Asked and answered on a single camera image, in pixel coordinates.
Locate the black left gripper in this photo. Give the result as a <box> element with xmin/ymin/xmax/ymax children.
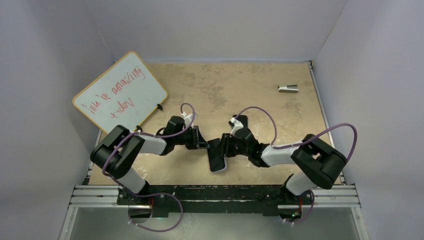
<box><xmin>173</xmin><ymin>126</ymin><xmax>210</xmax><ymax>151</ymax></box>

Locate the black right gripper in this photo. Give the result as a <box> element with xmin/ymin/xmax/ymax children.
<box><xmin>212</xmin><ymin>133</ymin><xmax>250</xmax><ymax>158</ymax></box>

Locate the black phone case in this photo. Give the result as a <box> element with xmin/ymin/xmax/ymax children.
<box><xmin>232</xmin><ymin>114</ymin><xmax>248</xmax><ymax>129</ymax></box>

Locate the black smartphone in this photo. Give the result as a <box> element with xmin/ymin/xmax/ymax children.
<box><xmin>207</xmin><ymin>140</ymin><xmax>218</xmax><ymax>160</ymax></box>

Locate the lavender phone case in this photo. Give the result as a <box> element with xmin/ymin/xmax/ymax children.
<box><xmin>208</xmin><ymin>156</ymin><xmax>227</xmax><ymax>173</ymax></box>

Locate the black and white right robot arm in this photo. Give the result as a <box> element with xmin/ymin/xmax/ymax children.
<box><xmin>207</xmin><ymin>128</ymin><xmax>348</xmax><ymax>204</ymax></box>

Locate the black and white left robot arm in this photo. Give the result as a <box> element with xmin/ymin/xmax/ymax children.
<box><xmin>90</xmin><ymin>116</ymin><xmax>210</xmax><ymax>205</ymax></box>

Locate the small white and black stapler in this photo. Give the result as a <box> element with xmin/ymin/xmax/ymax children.
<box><xmin>278</xmin><ymin>84</ymin><xmax>299</xmax><ymax>94</ymax></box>

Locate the whiteboard with red writing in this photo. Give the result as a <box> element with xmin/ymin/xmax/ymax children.
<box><xmin>72</xmin><ymin>51</ymin><xmax>168</xmax><ymax>133</ymax></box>

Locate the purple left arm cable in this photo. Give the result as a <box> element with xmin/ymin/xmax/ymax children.
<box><xmin>101</xmin><ymin>102</ymin><xmax>199</xmax><ymax>200</ymax></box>

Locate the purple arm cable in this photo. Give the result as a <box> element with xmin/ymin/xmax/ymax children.
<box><xmin>233</xmin><ymin>105</ymin><xmax>359</xmax><ymax>226</ymax></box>
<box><xmin>101</xmin><ymin>102</ymin><xmax>199</xmax><ymax>200</ymax></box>

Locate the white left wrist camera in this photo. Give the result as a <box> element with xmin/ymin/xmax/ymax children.
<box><xmin>181</xmin><ymin>111</ymin><xmax>197</xmax><ymax>129</ymax></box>

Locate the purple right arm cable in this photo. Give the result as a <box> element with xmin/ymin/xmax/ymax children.
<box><xmin>233</xmin><ymin>105</ymin><xmax>359</xmax><ymax>226</ymax></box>

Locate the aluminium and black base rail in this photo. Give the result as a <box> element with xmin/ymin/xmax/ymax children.
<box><xmin>69</xmin><ymin>185</ymin><xmax>360</xmax><ymax>219</ymax></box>

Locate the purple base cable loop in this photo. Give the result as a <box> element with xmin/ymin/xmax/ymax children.
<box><xmin>128</xmin><ymin>194</ymin><xmax>185</xmax><ymax>234</ymax></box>

